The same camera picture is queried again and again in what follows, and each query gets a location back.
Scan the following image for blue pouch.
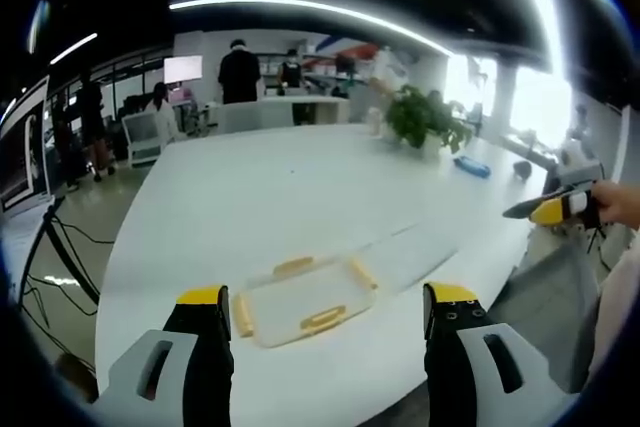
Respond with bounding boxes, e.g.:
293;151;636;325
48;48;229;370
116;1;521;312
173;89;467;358
452;155;493;180

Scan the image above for white grey desk device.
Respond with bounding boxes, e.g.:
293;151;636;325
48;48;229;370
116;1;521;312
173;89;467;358
548;140;602;184

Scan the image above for green potted plant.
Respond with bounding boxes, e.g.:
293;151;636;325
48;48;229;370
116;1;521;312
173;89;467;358
383;84;475;158

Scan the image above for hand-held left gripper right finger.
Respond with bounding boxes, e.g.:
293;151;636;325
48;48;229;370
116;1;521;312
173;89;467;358
422;281;577;427

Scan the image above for black floor cable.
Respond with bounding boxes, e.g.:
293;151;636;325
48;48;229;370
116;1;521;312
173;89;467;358
19;206;116;348

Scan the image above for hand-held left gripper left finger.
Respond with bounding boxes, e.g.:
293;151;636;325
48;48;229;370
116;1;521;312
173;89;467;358
97;284;236;427

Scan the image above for person's pale clothing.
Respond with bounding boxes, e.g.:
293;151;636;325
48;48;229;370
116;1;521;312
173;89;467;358
583;245;640;398

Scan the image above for long ceiling light strip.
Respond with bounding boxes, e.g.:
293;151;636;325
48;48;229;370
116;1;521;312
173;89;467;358
168;0;454;56

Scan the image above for white counter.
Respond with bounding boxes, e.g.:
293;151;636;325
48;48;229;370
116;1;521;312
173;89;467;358
215;95;351;134

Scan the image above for white trolley cart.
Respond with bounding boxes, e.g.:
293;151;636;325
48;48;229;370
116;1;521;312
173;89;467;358
121;111;167;169

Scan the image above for clear plastic box yellow buckles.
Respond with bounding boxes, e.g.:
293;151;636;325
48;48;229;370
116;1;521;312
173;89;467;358
232;255;381;351

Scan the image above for bright white screen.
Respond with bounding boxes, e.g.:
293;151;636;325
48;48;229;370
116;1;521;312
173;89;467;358
163;55;204;85

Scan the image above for small white bottle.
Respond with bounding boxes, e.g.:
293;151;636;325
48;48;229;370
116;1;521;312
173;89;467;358
366;106;385;137

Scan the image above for person's right hand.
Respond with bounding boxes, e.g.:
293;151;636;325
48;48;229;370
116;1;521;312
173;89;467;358
591;180;640;229

